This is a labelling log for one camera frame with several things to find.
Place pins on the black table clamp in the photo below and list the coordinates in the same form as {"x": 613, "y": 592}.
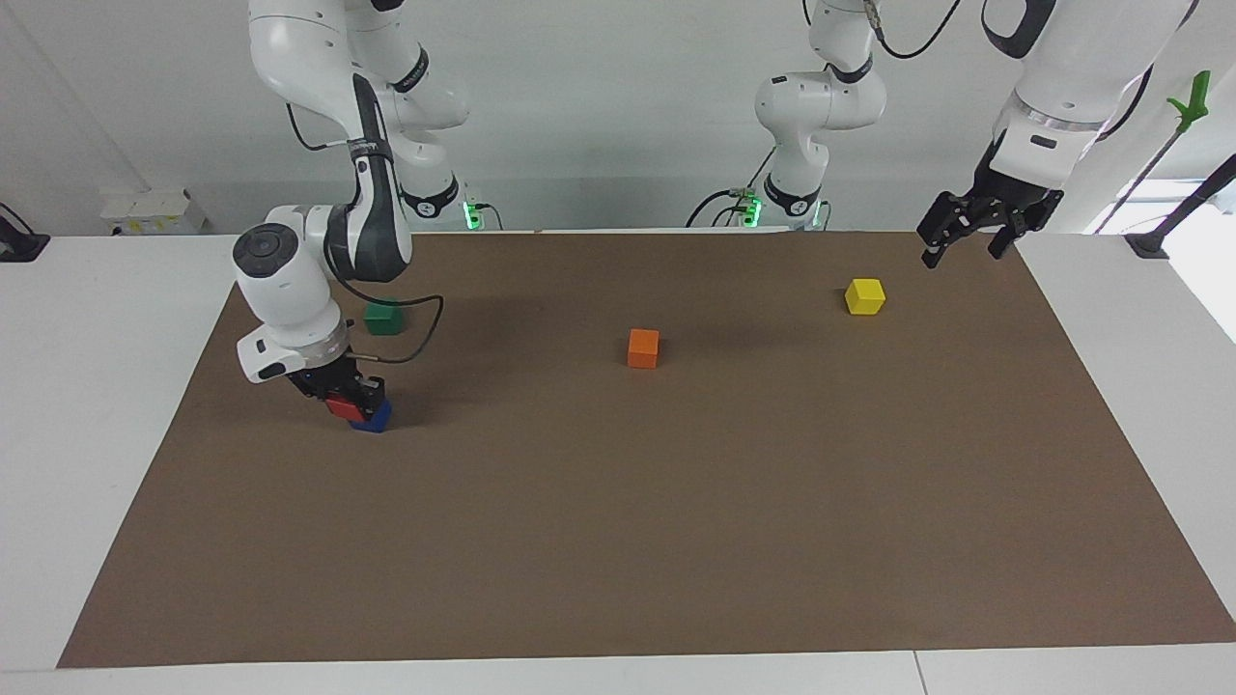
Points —
{"x": 17, "y": 241}

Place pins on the yellow wooden block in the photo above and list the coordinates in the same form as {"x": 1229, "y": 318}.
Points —
{"x": 864, "y": 295}

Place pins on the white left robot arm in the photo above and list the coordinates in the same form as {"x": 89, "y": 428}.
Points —
{"x": 1053, "y": 87}

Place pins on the green wooden block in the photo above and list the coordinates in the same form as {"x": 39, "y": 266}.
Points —
{"x": 383, "y": 319}

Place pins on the blue wooden block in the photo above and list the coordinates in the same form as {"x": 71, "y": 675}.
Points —
{"x": 379, "y": 420}

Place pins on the white cardboard box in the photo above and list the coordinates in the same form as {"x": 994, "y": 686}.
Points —
{"x": 153, "y": 211}

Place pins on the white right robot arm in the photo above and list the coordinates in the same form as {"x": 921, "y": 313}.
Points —
{"x": 309, "y": 241}

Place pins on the green-tipped thin pole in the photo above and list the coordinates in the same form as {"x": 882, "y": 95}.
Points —
{"x": 1164, "y": 135}

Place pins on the orange wooden block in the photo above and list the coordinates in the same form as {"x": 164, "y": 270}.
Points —
{"x": 643, "y": 347}

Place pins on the red wooden block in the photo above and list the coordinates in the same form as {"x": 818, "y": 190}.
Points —
{"x": 344, "y": 406}

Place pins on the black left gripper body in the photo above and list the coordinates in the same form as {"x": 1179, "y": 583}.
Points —
{"x": 995, "y": 208}

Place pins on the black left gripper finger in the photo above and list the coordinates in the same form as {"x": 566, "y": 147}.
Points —
{"x": 1004, "y": 241}
{"x": 935, "y": 249}

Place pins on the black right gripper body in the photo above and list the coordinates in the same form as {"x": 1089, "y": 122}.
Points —
{"x": 328, "y": 376}

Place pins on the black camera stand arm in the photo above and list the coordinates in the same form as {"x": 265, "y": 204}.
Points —
{"x": 1183, "y": 208}

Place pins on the brown table mat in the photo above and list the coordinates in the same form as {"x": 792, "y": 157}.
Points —
{"x": 637, "y": 483}

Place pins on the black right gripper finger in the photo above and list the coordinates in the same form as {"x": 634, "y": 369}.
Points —
{"x": 374, "y": 396}
{"x": 317, "y": 396}

